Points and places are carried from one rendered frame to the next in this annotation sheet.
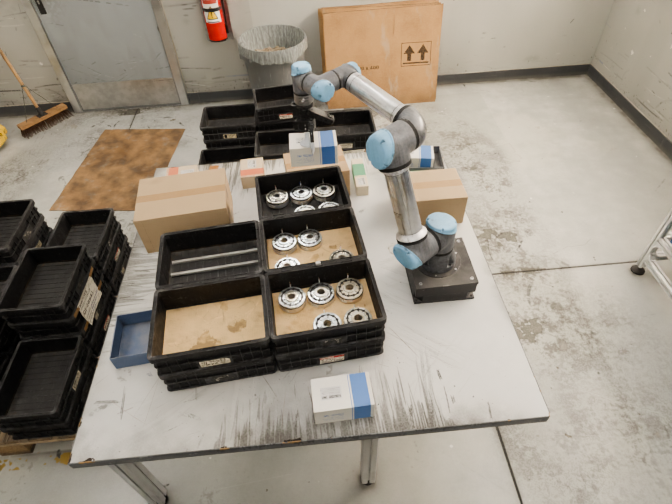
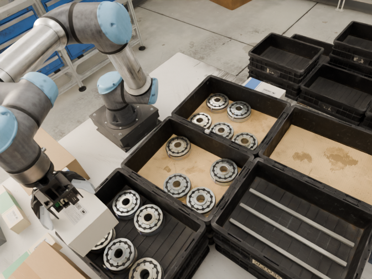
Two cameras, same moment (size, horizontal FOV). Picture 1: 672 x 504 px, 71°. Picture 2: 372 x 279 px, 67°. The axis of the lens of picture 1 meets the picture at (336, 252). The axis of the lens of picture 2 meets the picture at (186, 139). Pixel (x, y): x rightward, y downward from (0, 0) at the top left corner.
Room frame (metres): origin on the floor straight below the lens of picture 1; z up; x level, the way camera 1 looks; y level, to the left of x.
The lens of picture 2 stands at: (1.66, 0.59, 1.76)
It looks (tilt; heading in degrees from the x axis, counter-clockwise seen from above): 50 degrees down; 234
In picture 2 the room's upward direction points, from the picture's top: 12 degrees counter-clockwise
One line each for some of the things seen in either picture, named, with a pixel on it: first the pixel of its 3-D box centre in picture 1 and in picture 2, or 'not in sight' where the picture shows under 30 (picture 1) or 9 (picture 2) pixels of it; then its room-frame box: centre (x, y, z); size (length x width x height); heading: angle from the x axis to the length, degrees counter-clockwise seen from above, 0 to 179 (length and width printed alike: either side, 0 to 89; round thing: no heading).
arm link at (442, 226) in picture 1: (439, 232); (114, 89); (1.28, -0.40, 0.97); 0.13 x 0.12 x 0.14; 127
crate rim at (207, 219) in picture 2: (311, 239); (185, 162); (1.33, 0.10, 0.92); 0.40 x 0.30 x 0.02; 98
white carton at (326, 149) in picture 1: (313, 148); (73, 209); (1.70, 0.07, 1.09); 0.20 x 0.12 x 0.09; 93
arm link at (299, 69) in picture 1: (302, 78); (5, 138); (1.70, 0.10, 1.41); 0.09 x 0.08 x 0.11; 37
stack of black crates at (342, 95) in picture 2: not in sight; (334, 104); (0.10, 0.18, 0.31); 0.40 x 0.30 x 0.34; 93
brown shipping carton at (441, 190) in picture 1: (428, 197); (45, 168); (1.71, -0.45, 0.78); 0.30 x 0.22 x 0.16; 93
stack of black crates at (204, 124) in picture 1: (233, 135); not in sight; (3.08, 0.73, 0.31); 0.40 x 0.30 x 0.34; 93
